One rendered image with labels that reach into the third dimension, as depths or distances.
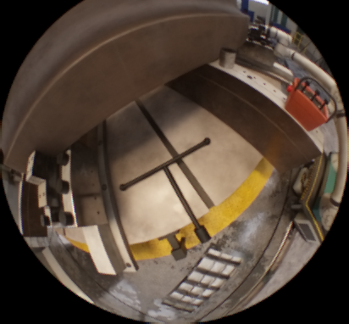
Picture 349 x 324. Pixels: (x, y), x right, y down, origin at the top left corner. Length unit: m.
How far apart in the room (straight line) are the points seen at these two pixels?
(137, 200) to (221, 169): 0.53
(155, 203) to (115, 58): 0.70
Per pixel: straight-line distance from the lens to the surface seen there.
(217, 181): 0.71
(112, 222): 0.82
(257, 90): 0.60
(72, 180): 0.60
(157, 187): 0.72
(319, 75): 1.02
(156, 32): 0.45
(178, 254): 0.77
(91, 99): 0.46
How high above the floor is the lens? 1.00
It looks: 66 degrees down
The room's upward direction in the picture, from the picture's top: 21 degrees counter-clockwise
